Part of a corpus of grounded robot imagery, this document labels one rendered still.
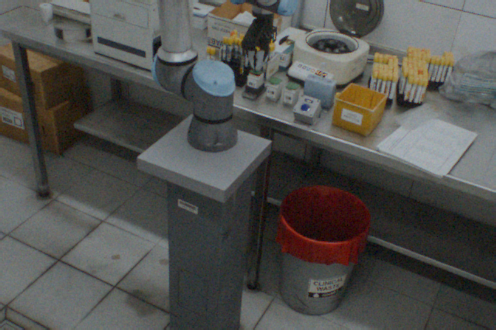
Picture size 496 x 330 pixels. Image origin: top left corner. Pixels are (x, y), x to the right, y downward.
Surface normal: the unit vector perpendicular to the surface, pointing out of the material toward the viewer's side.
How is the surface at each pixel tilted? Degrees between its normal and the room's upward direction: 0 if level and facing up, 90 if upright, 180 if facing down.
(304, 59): 90
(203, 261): 90
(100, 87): 90
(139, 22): 90
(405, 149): 1
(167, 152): 1
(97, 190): 0
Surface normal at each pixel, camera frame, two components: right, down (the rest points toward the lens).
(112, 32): -0.46, 0.49
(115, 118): 0.07, -0.81
